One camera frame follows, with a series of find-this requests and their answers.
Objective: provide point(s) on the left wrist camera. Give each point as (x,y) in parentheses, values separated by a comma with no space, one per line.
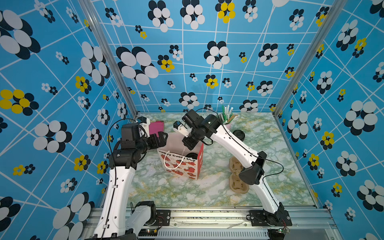
(137,130)

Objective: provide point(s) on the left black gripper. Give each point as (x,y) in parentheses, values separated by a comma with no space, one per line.
(162,140)

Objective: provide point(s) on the brown cardboard cup carrier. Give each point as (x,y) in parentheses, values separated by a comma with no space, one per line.
(236,184)

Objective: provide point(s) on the pink napkin stack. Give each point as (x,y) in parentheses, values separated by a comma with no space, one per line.
(156,127)

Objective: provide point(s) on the red paper gift bag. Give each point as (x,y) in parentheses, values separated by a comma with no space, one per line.
(173,157)

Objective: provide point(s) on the pink straw holder cup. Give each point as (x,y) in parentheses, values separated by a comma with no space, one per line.
(227,125)

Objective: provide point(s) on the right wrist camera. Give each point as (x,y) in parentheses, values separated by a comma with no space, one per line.
(190,121)

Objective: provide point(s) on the black cup lid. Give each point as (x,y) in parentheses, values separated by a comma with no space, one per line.
(193,156)

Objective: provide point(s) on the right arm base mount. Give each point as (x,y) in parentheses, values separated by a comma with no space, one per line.
(265,219)

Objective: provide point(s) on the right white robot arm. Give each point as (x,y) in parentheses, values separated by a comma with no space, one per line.
(253,173)

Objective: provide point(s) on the black lid stack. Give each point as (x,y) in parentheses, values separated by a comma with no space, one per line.
(239,134)

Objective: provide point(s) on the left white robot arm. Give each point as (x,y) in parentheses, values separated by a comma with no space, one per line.
(113,223)

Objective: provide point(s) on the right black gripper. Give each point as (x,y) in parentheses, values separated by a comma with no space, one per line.
(186,142)

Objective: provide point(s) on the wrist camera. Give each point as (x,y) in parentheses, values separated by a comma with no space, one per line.
(137,130)
(190,121)

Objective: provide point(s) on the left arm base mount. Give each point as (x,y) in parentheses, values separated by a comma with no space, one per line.
(144,216)

